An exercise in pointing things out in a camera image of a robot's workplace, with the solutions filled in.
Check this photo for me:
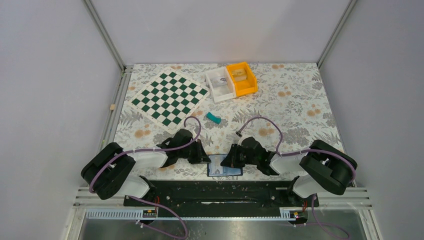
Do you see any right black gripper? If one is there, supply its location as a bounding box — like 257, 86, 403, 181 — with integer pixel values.
220, 143, 259, 169

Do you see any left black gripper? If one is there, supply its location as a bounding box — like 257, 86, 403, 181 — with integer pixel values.
178, 139, 212, 165

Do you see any navy blue card holder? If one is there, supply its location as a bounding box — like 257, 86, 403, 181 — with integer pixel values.
207, 154, 243, 177

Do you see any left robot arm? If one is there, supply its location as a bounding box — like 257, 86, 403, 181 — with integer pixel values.
80, 129, 211, 206

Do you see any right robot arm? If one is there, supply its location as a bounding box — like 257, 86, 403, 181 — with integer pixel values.
220, 136, 358, 206

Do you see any teal block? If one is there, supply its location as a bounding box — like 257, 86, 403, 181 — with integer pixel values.
206, 112, 222, 125

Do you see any green white chessboard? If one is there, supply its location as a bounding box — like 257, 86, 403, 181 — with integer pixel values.
128, 67, 210, 134

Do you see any white plastic bin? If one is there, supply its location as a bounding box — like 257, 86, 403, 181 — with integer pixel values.
205, 67, 236, 103

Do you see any orange plastic bin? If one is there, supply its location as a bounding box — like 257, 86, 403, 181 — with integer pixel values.
226, 62, 258, 97

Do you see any floral table mat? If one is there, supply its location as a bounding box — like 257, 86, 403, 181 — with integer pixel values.
112, 62, 354, 182

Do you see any wooden block in orange bin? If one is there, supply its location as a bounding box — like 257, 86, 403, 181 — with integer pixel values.
231, 68, 247, 82

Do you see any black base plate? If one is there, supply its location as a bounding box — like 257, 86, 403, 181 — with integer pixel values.
143, 180, 319, 217

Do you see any perforated metal rail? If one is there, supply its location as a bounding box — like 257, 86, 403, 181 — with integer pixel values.
85, 207, 301, 221

